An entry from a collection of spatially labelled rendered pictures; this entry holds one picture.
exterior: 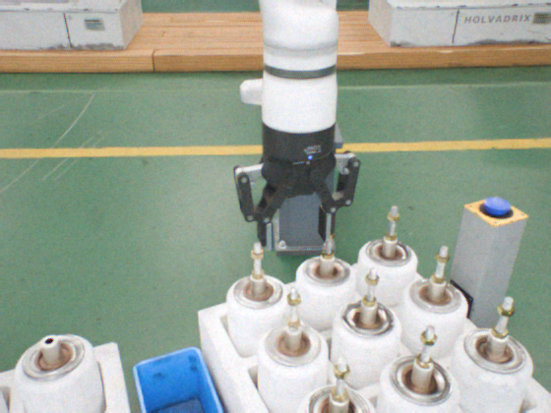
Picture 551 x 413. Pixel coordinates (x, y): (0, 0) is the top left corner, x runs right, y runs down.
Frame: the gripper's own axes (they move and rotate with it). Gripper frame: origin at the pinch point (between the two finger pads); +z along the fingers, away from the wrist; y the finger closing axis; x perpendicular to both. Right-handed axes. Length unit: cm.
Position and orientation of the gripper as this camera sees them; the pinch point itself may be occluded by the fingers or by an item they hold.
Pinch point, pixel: (296, 232)
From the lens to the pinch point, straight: 62.3
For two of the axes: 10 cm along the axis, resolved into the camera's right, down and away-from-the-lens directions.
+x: -2.8, -5.0, 8.2
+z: 0.0, 8.5, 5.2
